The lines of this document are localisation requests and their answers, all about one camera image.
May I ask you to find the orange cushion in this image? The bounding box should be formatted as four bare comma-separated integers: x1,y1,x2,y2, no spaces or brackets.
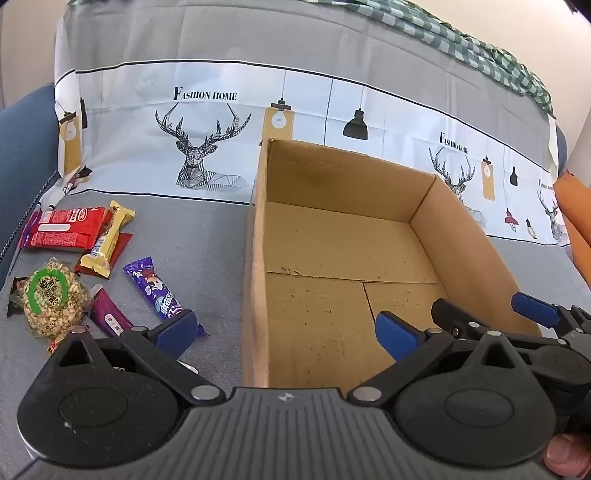
553,171,591,305

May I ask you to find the dark red snack packet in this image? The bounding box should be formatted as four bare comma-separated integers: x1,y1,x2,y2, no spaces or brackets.
81,233,134,264

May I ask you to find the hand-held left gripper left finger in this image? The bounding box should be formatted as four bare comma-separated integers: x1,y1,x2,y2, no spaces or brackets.
48,310,226,408

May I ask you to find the purple cartoon snack packet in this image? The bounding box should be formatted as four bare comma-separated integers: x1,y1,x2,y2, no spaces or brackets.
123,257,209,337

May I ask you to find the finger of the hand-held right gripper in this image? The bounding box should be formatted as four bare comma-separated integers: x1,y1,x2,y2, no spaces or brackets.
431,299,490,337
511,292,591,344

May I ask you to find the green checked cloth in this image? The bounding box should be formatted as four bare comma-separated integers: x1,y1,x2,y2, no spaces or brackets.
67,0,555,116

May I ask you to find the grey deer printed cloth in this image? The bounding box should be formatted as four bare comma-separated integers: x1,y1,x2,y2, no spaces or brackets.
0,0,585,480

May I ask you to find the magenta snack packet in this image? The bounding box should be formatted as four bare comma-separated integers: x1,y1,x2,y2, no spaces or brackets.
88,284,134,340

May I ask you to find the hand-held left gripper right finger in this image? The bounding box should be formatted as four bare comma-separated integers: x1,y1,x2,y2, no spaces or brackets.
348,311,532,408

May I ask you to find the yellow snack bar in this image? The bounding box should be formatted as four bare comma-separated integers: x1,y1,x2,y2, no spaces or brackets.
75,200,136,279

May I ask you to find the cardboard box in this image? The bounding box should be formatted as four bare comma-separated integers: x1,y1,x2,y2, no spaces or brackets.
242,137,543,400

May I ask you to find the person's right hand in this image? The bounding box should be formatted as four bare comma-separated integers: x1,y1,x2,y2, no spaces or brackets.
542,433,591,478

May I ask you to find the round peanut brittle packet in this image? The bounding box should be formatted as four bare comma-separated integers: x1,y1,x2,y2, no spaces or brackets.
11,257,93,340

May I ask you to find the small purple snack packet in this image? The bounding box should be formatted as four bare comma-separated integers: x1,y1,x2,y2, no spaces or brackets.
18,210,42,245

